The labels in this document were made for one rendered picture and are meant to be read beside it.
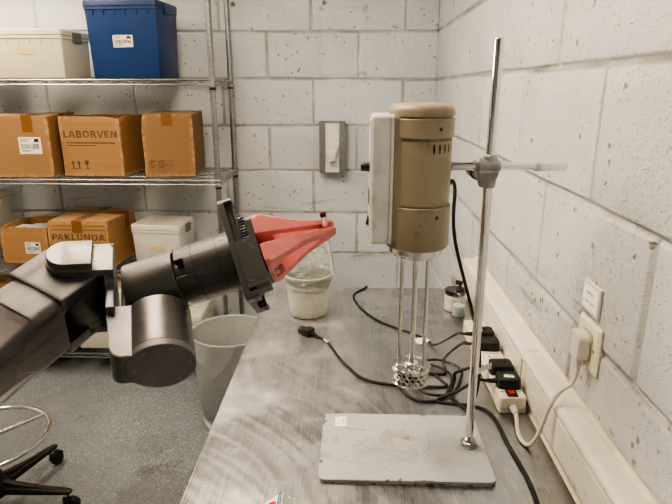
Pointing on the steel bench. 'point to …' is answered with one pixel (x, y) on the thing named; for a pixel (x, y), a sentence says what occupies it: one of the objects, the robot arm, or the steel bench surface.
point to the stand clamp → (486, 176)
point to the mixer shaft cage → (416, 371)
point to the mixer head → (410, 178)
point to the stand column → (483, 246)
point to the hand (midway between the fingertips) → (326, 229)
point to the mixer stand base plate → (401, 451)
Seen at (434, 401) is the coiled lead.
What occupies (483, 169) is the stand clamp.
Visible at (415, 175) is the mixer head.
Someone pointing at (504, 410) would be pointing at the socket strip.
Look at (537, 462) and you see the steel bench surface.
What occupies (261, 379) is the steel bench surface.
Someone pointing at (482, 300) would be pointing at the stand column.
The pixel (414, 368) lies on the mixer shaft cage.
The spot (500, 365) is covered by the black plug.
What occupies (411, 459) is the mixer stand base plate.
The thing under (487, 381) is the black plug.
